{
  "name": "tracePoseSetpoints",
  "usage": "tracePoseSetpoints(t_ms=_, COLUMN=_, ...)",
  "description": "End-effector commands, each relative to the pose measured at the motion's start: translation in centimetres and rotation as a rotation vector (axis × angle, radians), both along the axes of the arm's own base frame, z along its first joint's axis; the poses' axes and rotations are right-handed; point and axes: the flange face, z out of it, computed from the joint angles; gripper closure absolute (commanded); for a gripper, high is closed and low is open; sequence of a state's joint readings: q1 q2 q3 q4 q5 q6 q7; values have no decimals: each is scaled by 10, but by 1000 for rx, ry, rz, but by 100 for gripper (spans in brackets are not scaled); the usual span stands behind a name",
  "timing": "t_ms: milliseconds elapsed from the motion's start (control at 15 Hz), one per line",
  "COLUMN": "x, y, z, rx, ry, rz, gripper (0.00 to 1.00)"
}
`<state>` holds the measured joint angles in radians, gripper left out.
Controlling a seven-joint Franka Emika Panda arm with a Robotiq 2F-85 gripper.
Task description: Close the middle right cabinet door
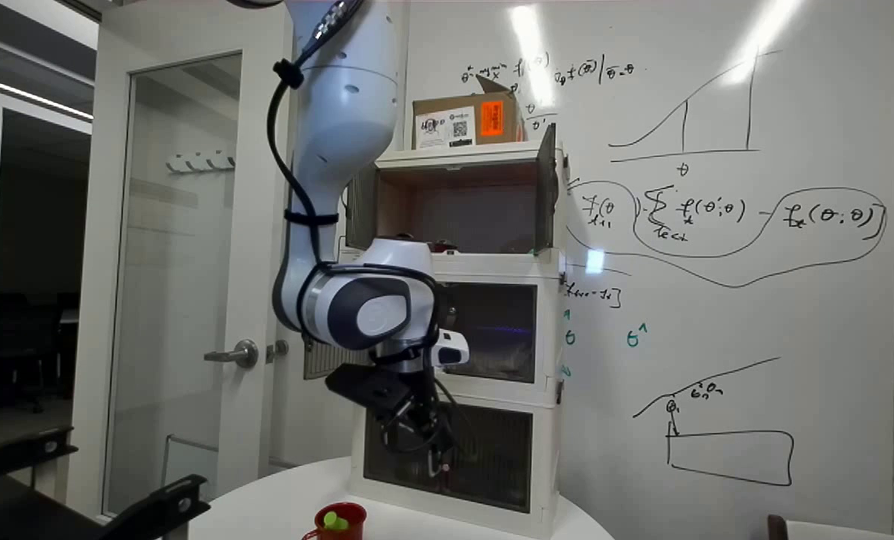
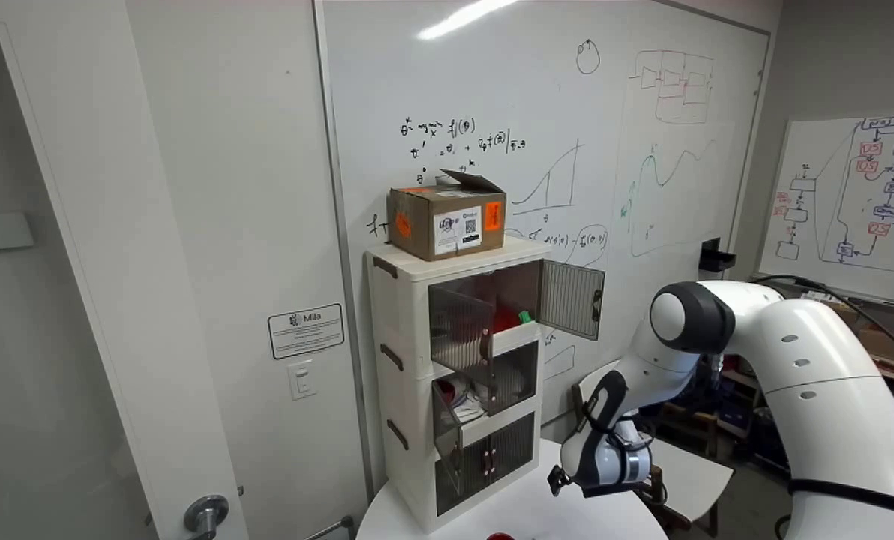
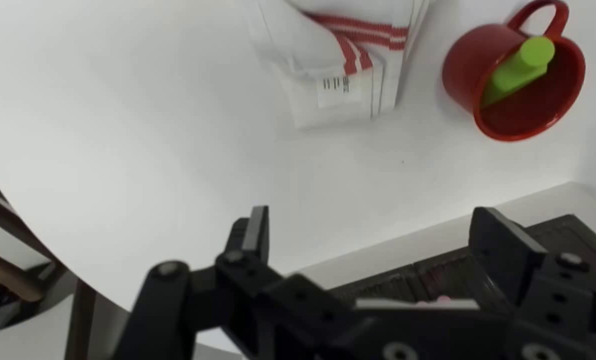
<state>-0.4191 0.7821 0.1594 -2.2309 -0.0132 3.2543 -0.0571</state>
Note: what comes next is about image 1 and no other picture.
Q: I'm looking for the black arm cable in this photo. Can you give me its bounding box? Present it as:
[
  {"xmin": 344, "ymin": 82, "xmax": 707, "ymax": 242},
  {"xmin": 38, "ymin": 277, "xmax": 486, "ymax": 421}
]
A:
[{"xmin": 263, "ymin": 0, "xmax": 361, "ymax": 340}]

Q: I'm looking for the silver door lever handle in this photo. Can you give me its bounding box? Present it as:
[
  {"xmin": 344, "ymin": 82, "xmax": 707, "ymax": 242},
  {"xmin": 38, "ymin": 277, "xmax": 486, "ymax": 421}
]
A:
[{"xmin": 201, "ymin": 340, "xmax": 261, "ymax": 372}]

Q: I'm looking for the black metal bar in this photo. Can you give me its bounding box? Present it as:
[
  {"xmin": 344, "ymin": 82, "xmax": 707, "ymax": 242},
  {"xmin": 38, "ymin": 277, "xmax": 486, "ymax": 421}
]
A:
[
  {"xmin": 98, "ymin": 471, "xmax": 213, "ymax": 540},
  {"xmin": 0, "ymin": 426, "xmax": 79, "ymax": 486}
]

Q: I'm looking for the wall coat hook rack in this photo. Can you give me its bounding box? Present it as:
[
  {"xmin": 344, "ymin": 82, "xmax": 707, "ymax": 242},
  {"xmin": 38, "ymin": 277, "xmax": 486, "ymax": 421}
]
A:
[{"xmin": 163, "ymin": 146, "xmax": 241, "ymax": 181}]

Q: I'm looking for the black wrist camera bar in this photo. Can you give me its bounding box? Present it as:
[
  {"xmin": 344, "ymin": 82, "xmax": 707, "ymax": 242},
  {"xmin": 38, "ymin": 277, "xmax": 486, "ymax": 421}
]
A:
[{"xmin": 323, "ymin": 363, "xmax": 412, "ymax": 429}]

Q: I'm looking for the cardboard box with labels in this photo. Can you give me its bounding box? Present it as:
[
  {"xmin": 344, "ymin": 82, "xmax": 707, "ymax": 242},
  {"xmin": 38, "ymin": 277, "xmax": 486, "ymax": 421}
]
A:
[{"xmin": 408, "ymin": 71, "xmax": 531, "ymax": 154}]

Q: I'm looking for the red cup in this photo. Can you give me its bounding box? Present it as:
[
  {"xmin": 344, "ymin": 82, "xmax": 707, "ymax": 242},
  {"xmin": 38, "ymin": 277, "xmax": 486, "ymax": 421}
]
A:
[{"xmin": 303, "ymin": 502, "xmax": 369, "ymax": 540}]

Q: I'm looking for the white three-tier cabinet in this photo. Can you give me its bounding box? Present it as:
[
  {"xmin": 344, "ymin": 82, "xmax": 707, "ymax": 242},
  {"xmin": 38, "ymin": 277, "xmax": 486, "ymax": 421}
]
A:
[{"xmin": 342, "ymin": 134, "xmax": 577, "ymax": 538}]

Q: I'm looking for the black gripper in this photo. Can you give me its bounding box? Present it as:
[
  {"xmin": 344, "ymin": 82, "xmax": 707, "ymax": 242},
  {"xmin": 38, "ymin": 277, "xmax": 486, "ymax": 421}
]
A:
[{"xmin": 379, "ymin": 368, "xmax": 461, "ymax": 484}]

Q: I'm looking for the white room door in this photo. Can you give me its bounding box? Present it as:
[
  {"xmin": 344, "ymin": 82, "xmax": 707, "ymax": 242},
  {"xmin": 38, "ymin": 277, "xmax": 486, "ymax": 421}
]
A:
[{"xmin": 103, "ymin": 46, "xmax": 301, "ymax": 520}]

